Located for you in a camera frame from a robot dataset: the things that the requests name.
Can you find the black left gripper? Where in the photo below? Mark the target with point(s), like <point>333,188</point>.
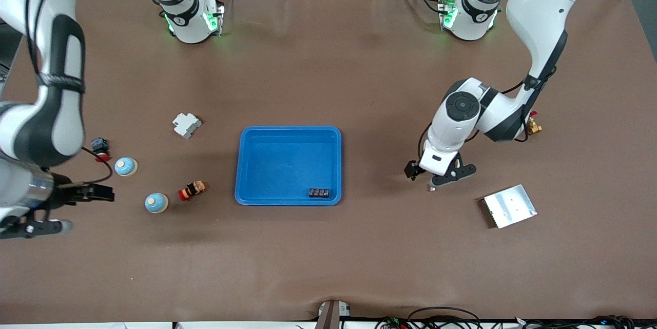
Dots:
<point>411,169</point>

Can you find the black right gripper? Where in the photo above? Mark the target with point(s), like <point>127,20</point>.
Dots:
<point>65,195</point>

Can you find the light blue dome bell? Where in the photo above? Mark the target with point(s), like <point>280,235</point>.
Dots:
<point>126,167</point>
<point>156,203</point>

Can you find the black terminal block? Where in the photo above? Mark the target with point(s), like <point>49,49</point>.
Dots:
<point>319,193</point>

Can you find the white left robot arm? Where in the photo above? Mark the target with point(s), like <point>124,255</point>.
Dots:
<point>539,5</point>

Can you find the red mushroom pushbutton black base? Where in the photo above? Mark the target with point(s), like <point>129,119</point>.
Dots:
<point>100,147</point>

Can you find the red emergency stop orange body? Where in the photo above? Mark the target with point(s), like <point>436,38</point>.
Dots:
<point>192,190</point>

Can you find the silver metal plate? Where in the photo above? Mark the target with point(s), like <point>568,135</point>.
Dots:
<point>510,206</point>

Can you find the white circuit breaker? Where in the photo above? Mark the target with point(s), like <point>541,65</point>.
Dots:
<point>186,125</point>

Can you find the blue plastic tray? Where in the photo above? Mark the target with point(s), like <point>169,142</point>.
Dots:
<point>292,165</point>

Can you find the grey table edge clamp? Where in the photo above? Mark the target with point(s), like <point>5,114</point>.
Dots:
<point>331,316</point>

